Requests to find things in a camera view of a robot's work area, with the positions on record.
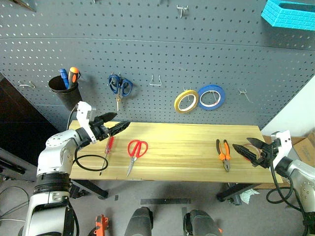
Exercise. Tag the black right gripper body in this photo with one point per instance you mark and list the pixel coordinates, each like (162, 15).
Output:
(267, 157)

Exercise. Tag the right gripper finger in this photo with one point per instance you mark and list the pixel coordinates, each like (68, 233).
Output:
(257, 143)
(246, 152)

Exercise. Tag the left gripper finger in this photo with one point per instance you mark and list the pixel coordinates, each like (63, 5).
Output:
(108, 116)
(119, 128)

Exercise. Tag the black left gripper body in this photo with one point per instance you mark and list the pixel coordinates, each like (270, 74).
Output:
(99, 130)

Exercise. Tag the orange black pliers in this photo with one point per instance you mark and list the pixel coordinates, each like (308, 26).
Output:
(222, 157)

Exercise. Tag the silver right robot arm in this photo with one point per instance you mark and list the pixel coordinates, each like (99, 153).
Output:
(301, 177)

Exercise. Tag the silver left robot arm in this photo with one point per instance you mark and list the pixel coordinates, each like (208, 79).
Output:
(54, 147)

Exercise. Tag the grey pegboard tool wall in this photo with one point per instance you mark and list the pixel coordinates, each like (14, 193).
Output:
(147, 49)

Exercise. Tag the brown cardboard box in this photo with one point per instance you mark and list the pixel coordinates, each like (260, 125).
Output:
(304, 147)

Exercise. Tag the black table leg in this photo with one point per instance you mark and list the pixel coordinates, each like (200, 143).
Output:
(233, 190)
(93, 189)

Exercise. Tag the crumpled white paper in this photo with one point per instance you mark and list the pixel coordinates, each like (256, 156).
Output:
(248, 195)

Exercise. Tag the metal scissors pegboard hook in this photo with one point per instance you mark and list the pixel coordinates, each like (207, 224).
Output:
(114, 73)

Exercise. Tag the black cup holder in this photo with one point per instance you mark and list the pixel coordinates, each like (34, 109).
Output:
(69, 98)

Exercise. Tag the metal loop pliers holder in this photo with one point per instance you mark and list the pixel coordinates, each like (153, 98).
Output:
(155, 85)

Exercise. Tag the blue tape roll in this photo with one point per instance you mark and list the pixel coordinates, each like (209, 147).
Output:
(222, 96)

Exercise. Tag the yellow tape roll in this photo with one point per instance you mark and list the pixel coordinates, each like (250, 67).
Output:
(177, 103)

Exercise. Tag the dark rounded shape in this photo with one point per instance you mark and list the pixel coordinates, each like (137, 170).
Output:
(199, 222)
(140, 221)

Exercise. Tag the black floor strip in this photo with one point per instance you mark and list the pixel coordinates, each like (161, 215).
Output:
(165, 201)

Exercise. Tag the cyan plastic basket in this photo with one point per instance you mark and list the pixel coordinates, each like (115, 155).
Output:
(290, 19)

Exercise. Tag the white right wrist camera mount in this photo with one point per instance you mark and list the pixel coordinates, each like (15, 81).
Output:
(283, 145)

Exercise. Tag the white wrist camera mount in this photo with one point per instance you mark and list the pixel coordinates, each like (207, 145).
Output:
(82, 110)
(283, 145)

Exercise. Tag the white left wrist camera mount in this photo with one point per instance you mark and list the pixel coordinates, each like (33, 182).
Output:
(82, 110)

